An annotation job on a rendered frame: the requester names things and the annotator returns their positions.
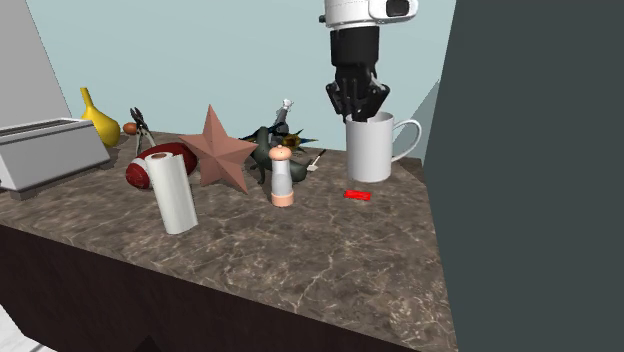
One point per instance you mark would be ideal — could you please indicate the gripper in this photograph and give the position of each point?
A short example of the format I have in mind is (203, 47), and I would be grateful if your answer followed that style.
(355, 48)

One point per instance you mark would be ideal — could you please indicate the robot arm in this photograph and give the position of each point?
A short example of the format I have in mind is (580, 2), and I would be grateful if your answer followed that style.
(351, 12)

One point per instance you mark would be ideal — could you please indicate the white mug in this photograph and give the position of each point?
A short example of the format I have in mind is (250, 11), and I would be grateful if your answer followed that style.
(369, 148)

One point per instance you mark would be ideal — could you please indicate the grey bottle with white cap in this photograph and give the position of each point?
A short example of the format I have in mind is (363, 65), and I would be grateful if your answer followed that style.
(282, 114)

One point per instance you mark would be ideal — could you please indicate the blue and yellow spiky toy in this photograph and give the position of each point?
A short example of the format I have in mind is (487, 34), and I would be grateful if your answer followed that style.
(292, 141)

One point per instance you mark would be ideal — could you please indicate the small white brush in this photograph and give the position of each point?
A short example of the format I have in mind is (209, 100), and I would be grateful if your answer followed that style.
(314, 163)

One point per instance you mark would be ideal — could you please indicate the small red flat block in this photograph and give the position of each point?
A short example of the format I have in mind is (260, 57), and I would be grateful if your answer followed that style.
(357, 195)

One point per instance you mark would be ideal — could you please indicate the pink and clear pepper mill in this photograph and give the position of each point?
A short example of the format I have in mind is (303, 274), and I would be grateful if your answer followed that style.
(282, 178)

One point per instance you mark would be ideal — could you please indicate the dark green dinosaur figure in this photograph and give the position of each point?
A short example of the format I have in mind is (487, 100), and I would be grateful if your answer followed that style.
(263, 156)

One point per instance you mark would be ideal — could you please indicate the pink star figure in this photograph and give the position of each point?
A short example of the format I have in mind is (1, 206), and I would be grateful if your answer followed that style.
(220, 151)

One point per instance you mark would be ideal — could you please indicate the white paper towel roll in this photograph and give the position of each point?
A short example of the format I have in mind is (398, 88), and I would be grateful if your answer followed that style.
(171, 195)

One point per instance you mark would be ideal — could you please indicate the red and white football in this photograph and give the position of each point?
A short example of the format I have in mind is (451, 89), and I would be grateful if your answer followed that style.
(136, 175)

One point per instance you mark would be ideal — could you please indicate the yellow vase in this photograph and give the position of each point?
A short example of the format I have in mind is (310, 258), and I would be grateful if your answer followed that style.
(102, 126)

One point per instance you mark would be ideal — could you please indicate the dark brown counter cabinet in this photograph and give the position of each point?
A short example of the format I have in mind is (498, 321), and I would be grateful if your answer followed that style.
(122, 302)

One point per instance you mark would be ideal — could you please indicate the grey toaster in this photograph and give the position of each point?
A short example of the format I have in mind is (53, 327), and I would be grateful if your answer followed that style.
(46, 151)

